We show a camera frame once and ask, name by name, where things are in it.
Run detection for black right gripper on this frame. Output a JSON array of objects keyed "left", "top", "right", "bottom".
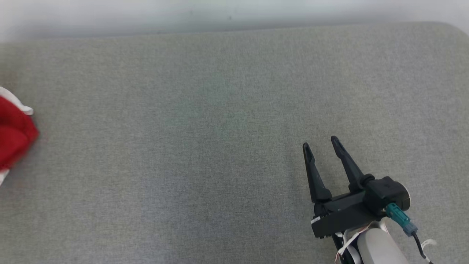
[{"left": 303, "top": 136, "right": 383, "bottom": 239}]

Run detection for white flat ribbon cable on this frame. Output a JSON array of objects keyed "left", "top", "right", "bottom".
[{"left": 335, "top": 220, "right": 389, "bottom": 264}]

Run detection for teal connector black cable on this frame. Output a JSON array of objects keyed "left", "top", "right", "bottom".
[{"left": 385, "top": 203, "right": 435, "bottom": 264}]

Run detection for red shorts with white stripe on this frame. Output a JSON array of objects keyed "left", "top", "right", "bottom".
[{"left": 0, "top": 86, "right": 40, "bottom": 185}]

